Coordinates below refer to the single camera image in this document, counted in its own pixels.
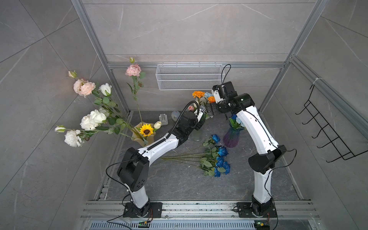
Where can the pink tulip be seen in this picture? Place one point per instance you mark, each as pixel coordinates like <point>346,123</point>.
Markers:
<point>191,108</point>

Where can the yellow wavy glass vase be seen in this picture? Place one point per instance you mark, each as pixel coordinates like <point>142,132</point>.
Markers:
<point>139,138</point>

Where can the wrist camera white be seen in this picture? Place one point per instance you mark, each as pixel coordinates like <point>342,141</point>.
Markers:
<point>218,92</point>
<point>201,113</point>

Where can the orange carnation small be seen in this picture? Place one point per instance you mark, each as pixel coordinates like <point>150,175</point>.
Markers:
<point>198,94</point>

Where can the small grey round vase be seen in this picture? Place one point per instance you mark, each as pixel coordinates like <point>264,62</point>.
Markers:
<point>175,115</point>

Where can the peach rose pair top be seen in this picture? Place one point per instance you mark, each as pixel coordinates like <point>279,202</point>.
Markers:
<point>83,88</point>

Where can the blue rose picked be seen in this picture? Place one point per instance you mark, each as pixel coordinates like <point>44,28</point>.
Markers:
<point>201,162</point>
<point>211,141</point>
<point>218,151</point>

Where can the cream tulip bud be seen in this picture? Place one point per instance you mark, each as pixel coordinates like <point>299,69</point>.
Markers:
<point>158,125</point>

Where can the small yellow sunflower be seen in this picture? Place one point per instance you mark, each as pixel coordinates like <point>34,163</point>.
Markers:
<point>146,130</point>

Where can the light blue carnation middle vase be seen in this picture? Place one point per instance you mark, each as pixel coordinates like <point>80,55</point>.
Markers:
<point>207,95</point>

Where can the white rose tall stem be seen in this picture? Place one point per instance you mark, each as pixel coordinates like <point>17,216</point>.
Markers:
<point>106,89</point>

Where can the pink rose middle left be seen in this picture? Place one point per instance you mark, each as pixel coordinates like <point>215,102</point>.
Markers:
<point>133,70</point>

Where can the small white rose left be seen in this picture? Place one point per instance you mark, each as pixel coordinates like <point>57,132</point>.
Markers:
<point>73,139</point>

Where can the black wire hook rack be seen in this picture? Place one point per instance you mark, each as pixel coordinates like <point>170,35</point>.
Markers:
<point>333,138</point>

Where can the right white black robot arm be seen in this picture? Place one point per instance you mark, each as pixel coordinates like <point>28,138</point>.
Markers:
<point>268,149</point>

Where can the small white plastic bracket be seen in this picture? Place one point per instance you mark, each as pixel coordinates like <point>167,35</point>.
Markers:
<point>163,118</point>

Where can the metal base rail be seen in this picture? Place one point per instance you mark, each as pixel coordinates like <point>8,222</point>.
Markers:
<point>198,215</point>

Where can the purple glass vase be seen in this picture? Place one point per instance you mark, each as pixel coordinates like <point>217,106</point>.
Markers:
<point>231,138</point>

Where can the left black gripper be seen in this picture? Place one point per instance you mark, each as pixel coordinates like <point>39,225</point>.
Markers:
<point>199,123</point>

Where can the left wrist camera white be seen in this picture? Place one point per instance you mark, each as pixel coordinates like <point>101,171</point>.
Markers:
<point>201,113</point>

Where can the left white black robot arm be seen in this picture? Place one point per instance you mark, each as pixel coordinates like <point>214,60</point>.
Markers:
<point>133,170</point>

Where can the clear green glass vase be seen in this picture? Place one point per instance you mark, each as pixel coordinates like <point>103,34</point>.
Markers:
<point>196,135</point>

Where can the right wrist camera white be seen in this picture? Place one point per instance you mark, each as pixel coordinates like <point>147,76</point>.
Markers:
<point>218,92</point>

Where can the orange carnation large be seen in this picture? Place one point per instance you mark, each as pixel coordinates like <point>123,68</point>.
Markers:
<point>211,99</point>

